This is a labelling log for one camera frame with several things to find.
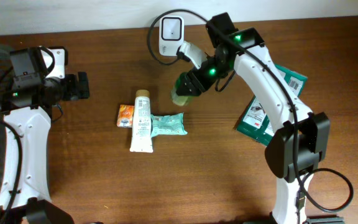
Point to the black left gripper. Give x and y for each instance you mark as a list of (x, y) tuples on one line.
[(78, 91)]

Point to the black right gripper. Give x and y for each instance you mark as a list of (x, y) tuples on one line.
[(186, 88)]

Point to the green lid gel jar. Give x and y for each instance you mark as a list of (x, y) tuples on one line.
[(182, 92)]

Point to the teal wipes packet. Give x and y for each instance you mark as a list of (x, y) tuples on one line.
[(168, 125)]

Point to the orange small packet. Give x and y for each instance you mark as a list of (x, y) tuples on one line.
[(125, 116)]

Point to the white tube gold cap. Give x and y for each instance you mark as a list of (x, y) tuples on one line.
[(141, 124)]

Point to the green 3M gloves packet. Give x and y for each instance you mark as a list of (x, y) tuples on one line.
[(269, 108)]

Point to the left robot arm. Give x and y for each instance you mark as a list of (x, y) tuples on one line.
[(33, 82)]

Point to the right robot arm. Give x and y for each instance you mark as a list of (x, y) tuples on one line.
[(300, 137)]

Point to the white barcode scanner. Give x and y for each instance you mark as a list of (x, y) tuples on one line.
[(171, 35)]

